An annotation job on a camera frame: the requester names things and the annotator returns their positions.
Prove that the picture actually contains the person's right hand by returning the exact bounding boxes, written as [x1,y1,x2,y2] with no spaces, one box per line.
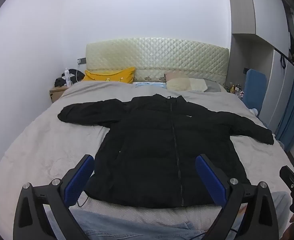
[280,214,294,240]

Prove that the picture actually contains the pink pillow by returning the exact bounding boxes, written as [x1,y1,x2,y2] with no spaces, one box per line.
[164,72,187,82]

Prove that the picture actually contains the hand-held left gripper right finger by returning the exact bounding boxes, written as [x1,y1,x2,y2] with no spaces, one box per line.
[195,154,280,240]

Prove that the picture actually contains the cream pillow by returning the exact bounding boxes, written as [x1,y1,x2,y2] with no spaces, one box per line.
[166,77,191,92]

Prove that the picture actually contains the wooden nightstand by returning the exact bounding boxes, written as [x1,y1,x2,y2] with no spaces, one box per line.
[49,85,68,103]

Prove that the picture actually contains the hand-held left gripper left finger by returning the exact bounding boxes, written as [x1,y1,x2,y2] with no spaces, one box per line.
[13,154,95,240]

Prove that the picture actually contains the blue curtain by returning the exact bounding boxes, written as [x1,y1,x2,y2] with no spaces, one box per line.
[275,69,294,153]

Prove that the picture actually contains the cream quilted headboard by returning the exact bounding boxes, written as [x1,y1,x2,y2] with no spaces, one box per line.
[85,37,230,85]

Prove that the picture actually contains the pale yellow pillow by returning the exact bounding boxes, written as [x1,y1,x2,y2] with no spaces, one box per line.
[189,78,209,92]

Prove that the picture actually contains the dark hanging clothes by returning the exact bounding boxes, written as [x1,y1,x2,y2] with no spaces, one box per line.
[288,25,294,60]

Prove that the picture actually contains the black bag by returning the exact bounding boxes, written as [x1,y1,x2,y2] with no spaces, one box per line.
[55,69,85,87]

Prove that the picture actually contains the light blue printed cloth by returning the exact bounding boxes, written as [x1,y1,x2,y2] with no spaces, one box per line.
[133,81,167,90]

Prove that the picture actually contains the group of small bottles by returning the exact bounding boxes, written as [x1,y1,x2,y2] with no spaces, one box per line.
[226,81,245,98]

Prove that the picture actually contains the black puffer jacket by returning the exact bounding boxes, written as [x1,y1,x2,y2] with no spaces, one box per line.
[57,94,275,208]

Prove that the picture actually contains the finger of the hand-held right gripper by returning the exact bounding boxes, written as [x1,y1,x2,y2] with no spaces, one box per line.
[279,165,294,188]

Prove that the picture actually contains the white cable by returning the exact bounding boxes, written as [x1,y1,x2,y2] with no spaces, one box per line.
[69,70,79,85]

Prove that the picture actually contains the grey white wardrobe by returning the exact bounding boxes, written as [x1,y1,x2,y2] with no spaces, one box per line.
[226,0,294,130]

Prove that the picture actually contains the person's blue jeans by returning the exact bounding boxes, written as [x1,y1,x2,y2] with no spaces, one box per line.
[44,191,293,240]

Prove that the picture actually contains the grey pillow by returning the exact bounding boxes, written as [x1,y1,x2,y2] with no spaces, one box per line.
[204,79,225,93]

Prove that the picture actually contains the blue padded board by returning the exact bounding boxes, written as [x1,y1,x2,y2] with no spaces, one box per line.
[242,69,267,118]

